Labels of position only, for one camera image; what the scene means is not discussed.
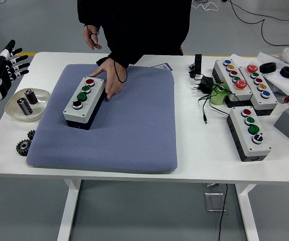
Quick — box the person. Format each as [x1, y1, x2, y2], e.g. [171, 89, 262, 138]
[77, 0, 193, 68]

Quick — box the white floor cord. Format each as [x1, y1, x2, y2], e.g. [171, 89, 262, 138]
[191, 0, 220, 12]

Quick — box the large white paper sheet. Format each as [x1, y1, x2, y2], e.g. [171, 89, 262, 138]
[256, 52, 289, 96]

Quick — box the green plastic object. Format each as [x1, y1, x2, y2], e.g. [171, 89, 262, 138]
[209, 82, 232, 106]

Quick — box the black adapter cord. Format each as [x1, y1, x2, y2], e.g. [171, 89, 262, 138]
[198, 85, 232, 125]

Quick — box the blue-grey padded mat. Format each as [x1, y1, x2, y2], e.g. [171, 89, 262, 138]
[26, 64, 179, 174]

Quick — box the white table leg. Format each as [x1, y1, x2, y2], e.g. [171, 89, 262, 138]
[235, 184, 260, 241]
[56, 178, 82, 241]

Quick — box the metal floor bracket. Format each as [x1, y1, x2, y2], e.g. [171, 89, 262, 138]
[203, 183, 227, 212]

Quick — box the small white paper sheet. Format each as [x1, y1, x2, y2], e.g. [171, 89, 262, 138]
[229, 53, 258, 66]

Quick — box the black upright device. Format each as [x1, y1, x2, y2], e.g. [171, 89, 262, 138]
[194, 54, 203, 75]

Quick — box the purple white card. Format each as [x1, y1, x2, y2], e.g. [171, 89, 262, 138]
[151, 62, 173, 72]

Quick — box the white shallow dish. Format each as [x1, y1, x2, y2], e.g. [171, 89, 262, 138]
[5, 87, 51, 123]

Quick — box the black device cable bundle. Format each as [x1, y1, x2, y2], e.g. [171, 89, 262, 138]
[188, 64, 203, 81]

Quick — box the grey five-button box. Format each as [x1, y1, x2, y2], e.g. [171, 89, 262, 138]
[211, 59, 253, 108]
[238, 64, 278, 116]

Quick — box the dark cylindrical battery cell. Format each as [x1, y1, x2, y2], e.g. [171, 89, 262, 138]
[17, 97, 34, 116]
[24, 88, 39, 105]

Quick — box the black cable under table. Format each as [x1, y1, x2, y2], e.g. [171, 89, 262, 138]
[218, 185, 228, 241]

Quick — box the grey four-button control box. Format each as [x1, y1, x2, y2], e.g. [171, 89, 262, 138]
[226, 105, 272, 162]
[63, 76, 105, 131]

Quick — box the person's left hand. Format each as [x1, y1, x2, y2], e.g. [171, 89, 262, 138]
[89, 61, 128, 100]

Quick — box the black floor cable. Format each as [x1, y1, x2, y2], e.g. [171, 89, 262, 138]
[228, 0, 289, 52]

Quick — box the large dark metal gear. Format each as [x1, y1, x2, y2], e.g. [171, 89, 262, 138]
[16, 139, 32, 157]

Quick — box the black power adapter plug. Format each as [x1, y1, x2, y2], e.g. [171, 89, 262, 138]
[191, 76, 214, 95]

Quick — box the person's right hand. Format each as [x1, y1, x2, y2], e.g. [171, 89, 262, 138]
[81, 25, 102, 51]

